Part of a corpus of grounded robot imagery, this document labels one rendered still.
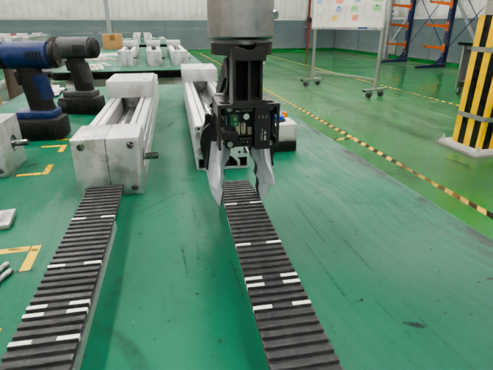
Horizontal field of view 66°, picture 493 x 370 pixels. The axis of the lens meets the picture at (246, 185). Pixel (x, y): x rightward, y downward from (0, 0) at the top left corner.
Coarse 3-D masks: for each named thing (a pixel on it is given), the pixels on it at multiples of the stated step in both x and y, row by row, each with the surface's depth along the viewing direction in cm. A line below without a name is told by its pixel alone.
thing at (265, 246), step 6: (276, 240) 42; (240, 246) 41; (246, 246) 41; (252, 246) 41; (258, 246) 41; (264, 246) 41; (270, 246) 41; (276, 246) 41; (282, 246) 41; (240, 252) 40; (246, 252) 40; (252, 252) 40; (258, 252) 40
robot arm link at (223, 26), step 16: (208, 0) 41; (224, 0) 39; (240, 0) 39; (256, 0) 39; (272, 0) 41; (208, 16) 41; (224, 16) 40; (240, 16) 39; (256, 16) 40; (272, 16) 41; (208, 32) 42; (224, 32) 40; (240, 32) 40; (256, 32) 40; (272, 32) 42
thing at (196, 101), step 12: (192, 84) 114; (192, 96) 96; (204, 96) 111; (192, 108) 82; (204, 108) 96; (192, 120) 75; (192, 132) 80; (192, 144) 85; (240, 156) 72; (204, 168) 71; (228, 168) 72
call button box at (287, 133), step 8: (280, 120) 81; (288, 120) 82; (280, 128) 79; (288, 128) 80; (296, 128) 80; (280, 136) 80; (288, 136) 80; (296, 136) 81; (280, 144) 81; (288, 144) 81
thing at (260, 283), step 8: (248, 280) 35; (256, 280) 35; (264, 280) 35; (272, 280) 36; (280, 280) 35; (288, 280) 35; (296, 280) 35; (248, 288) 34; (256, 288) 34; (264, 288) 34; (272, 288) 35
